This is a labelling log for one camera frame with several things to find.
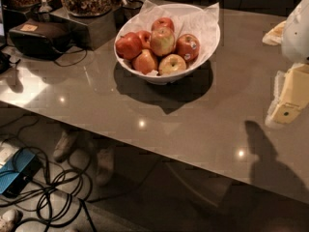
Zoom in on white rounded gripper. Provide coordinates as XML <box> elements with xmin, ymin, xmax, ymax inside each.
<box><xmin>262</xmin><ymin>0</ymin><xmax>309</xmax><ymax>129</ymax></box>

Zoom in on yellow-red apple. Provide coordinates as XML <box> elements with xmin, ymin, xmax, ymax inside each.
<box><xmin>150</xmin><ymin>27</ymin><xmax>175</xmax><ymax>57</ymax></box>

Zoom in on red apple right with sticker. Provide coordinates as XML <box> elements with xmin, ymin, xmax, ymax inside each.
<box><xmin>176</xmin><ymin>34</ymin><xmax>200</xmax><ymax>62</ymax></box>

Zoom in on white bowl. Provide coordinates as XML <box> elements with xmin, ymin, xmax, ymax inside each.
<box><xmin>113</xmin><ymin>3</ymin><xmax>222</xmax><ymax>86</ymax></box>

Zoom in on yellow apple front right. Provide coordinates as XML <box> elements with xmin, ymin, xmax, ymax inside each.
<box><xmin>158</xmin><ymin>54</ymin><xmax>186</xmax><ymax>75</ymax></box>

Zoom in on red apple back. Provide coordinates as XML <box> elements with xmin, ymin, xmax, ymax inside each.
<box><xmin>152</xmin><ymin>17</ymin><xmax>175</xmax><ymax>31</ymax></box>

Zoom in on orange-red apple front left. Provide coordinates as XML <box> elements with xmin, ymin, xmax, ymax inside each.
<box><xmin>131</xmin><ymin>49</ymin><xmax>158</xmax><ymax>74</ymax></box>

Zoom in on small red apple middle-left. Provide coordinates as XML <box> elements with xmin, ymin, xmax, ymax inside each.
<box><xmin>137</xmin><ymin>30</ymin><xmax>151</xmax><ymax>49</ymax></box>

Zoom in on red apple far left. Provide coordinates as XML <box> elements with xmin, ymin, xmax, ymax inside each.
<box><xmin>115</xmin><ymin>32</ymin><xmax>142</xmax><ymax>60</ymax></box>

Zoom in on white paper liner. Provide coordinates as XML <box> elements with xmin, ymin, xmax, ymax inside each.
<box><xmin>119</xmin><ymin>0</ymin><xmax>221</xmax><ymax>77</ymax></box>

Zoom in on black cup with spoon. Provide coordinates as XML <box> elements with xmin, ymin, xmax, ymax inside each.
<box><xmin>114</xmin><ymin>0</ymin><xmax>145</xmax><ymax>21</ymax></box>

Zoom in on grey metal stand box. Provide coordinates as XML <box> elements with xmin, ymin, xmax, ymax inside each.
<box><xmin>50</xmin><ymin>8</ymin><xmax>117</xmax><ymax>50</ymax></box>

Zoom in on right white shoe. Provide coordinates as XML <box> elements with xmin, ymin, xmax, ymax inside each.
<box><xmin>96</xmin><ymin>148</ymin><xmax>114</xmax><ymax>187</ymax></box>

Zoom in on white shoe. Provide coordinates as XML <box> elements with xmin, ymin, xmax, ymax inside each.
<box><xmin>96</xmin><ymin>148</ymin><xmax>114</xmax><ymax>187</ymax></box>
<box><xmin>53</xmin><ymin>130</ymin><xmax>78</xmax><ymax>162</ymax></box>
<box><xmin>0</xmin><ymin>209</ymin><xmax>23</xmax><ymax>232</ymax></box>

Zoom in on black device with label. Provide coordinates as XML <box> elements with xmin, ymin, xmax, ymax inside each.
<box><xmin>9</xmin><ymin>19</ymin><xmax>71</xmax><ymax>60</ymax></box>

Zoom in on metal scoop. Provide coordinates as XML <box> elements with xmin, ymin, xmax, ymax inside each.
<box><xmin>39</xmin><ymin>0</ymin><xmax>52</xmax><ymax>13</ymax></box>

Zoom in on blue box on floor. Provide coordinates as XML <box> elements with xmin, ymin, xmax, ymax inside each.
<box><xmin>0</xmin><ymin>149</ymin><xmax>42</xmax><ymax>198</ymax></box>

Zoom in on white shoe bottom left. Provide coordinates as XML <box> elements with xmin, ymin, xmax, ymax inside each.
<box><xmin>0</xmin><ymin>209</ymin><xmax>23</xmax><ymax>232</ymax></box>

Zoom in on black cable on table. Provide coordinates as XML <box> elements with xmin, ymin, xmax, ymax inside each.
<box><xmin>52</xmin><ymin>46</ymin><xmax>89</xmax><ymax>68</ymax></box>

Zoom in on black floor cables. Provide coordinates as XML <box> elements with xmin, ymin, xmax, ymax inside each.
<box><xmin>0</xmin><ymin>113</ymin><xmax>98</xmax><ymax>232</ymax></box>

